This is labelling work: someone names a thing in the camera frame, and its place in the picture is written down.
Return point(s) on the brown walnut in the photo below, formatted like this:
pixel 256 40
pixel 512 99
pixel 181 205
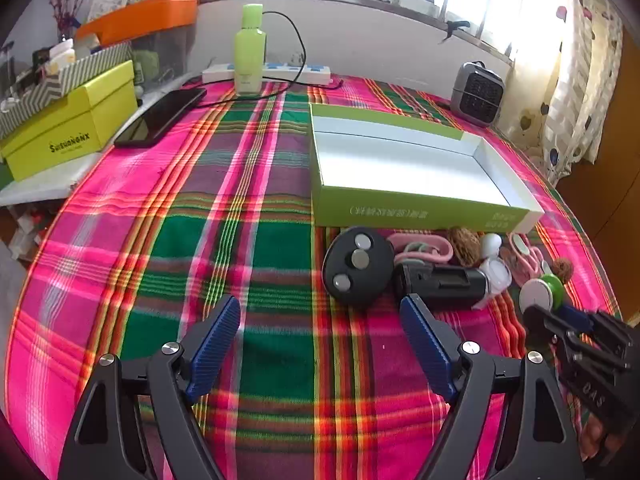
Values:
pixel 562 270
pixel 462 247

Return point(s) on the black cylindrical device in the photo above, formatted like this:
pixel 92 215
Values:
pixel 440 285

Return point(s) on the plaid blanket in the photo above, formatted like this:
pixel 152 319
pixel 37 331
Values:
pixel 200 240

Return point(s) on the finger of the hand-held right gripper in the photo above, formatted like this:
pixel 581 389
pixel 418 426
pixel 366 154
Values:
pixel 555 340
pixel 577 316

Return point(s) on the black clamp on sill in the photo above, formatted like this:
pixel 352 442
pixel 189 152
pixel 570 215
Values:
pixel 455 27

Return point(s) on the orange storage bin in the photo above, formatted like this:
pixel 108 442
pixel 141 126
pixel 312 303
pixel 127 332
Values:
pixel 145 17

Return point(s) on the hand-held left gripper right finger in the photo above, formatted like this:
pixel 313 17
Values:
pixel 427 345

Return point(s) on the black smartphone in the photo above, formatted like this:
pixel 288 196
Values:
pixel 160 117

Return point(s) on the heart print curtain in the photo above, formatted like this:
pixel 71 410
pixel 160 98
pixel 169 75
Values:
pixel 570 85

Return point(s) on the green lotion bottle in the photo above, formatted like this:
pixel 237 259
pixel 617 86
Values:
pixel 249 55

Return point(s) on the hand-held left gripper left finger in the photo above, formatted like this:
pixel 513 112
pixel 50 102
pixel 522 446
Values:
pixel 215 345

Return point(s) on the small clear jar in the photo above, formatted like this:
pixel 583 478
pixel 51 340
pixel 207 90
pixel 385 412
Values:
pixel 497 277

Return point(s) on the person's right hand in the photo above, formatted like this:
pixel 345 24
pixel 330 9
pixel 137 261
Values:
pixel 591 441

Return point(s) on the green and white spool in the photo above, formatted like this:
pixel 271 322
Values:
pixel 542 292

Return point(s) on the green and white cardboard box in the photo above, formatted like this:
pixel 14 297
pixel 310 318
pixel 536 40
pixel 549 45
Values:
pixel 400 170

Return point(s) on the grey space heater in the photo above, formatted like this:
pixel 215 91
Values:
pixel 477 92

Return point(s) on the white power strip with charger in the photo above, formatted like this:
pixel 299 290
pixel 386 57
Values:
pixel 300 40

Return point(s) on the white mushroom-shaped plug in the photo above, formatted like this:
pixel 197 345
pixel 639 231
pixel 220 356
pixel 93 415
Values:
pixel 491 244

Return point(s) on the yellow-green shoebox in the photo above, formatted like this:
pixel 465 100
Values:
pixel 70 125

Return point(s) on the zigzag patterned box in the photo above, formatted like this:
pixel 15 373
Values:
pixel 75 72

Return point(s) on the black round disc metal buttons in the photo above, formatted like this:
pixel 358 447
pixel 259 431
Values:
pixel 357 267

